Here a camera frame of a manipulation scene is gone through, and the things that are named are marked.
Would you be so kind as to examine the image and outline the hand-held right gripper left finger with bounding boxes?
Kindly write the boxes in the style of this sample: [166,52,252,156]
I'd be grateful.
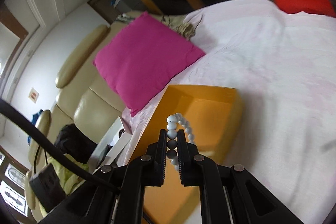
[39,129,168,224]

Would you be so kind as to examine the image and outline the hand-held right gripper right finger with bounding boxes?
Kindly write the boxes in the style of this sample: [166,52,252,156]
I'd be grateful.
[177,130,305,224]

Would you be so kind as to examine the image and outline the orange box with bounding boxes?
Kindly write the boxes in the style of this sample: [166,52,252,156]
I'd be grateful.
[127,84,243,224]

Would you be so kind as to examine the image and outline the white bead bracelet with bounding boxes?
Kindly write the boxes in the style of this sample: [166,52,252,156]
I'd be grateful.
[167,113,195,171]

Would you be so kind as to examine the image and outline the magenta pillow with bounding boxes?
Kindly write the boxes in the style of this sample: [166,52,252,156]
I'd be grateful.
[92,11,206,117]

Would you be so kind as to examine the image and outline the beige leather sofa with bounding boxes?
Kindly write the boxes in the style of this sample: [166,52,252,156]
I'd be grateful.
[25,10,143,223]

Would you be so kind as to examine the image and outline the white bed sheet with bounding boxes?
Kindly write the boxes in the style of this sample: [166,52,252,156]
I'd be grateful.
[115,0,336,224]

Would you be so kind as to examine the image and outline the black power adapter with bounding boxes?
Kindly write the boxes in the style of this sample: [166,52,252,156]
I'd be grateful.
[29,163,67,211]

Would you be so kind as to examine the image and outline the beige crumpled cloth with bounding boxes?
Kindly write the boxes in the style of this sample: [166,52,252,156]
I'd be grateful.
[160,14,204,39]

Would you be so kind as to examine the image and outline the blue cloth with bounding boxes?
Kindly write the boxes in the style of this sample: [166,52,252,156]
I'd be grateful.
[28,109,45,141]

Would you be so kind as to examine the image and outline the black cable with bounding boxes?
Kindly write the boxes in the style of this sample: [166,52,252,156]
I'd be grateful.
[0,98,122,191]

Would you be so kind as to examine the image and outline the small wall picture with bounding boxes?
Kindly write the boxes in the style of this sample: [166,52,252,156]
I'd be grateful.
[28,88,40,103]

